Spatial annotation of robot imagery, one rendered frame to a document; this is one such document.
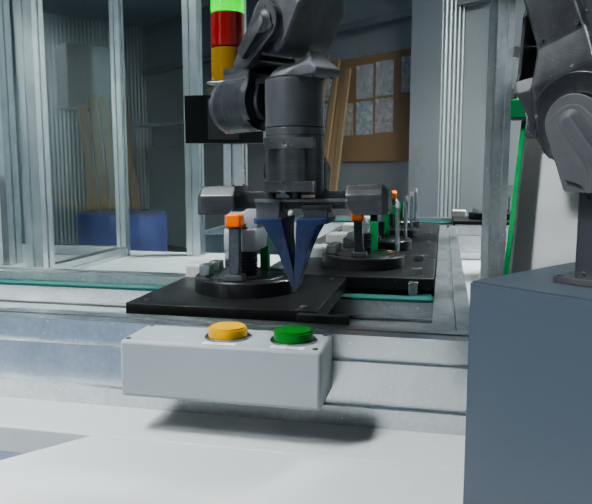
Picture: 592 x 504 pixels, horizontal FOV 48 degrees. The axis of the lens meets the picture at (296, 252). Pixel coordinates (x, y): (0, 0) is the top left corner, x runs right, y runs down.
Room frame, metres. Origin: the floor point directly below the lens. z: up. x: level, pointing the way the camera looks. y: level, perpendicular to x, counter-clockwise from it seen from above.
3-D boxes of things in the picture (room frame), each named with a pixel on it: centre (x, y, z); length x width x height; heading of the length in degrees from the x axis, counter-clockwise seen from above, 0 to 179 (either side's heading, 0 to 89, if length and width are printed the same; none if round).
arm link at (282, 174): (0.66, 0.00, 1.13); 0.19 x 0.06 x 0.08; 78
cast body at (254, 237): (0.91, 0.07, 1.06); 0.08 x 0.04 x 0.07; 168
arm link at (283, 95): (0.66, 0.00, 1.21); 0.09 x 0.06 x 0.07; 44
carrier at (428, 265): (1.12, -0.11, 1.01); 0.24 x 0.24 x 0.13; 78
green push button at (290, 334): (0.66, 0.00, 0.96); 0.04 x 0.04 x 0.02
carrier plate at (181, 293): (0.90, 0.07, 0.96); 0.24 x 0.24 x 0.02; 78
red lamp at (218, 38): (1.02, 0.10, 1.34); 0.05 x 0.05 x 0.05
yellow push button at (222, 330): (0.68, 0.07, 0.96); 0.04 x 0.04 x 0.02
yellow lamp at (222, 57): (1.02, 0.10, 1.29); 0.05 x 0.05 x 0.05
